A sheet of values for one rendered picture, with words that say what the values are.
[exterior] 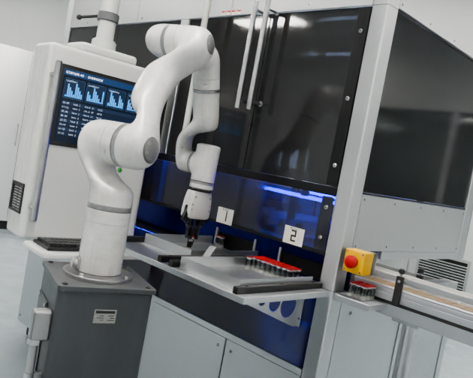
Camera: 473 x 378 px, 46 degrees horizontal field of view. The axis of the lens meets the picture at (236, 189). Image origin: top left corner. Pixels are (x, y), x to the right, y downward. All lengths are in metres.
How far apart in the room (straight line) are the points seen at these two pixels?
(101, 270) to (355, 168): 0.83
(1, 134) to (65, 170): 4.31
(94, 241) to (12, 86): 5.13
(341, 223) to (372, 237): 0.18
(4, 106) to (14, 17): 1.15
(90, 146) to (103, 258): 0.30
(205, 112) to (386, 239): 0.77
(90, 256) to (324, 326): 0.78
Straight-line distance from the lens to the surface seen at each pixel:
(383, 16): 1.85
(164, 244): 1.97
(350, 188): 1.78
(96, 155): 1.52
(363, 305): 1.75
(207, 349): 2.21
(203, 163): 1.89
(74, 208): 2.29
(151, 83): 1.58
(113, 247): 1.51
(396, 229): 2.07
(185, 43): 1.63
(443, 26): 2.19
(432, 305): 1.77
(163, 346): 2.41
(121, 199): 1.49
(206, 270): 1.65
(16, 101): 6.58
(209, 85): 1.83
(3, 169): 6.59
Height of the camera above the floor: 1.24
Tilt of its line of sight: 3 degrees down
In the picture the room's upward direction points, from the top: 10 degrees clockwise
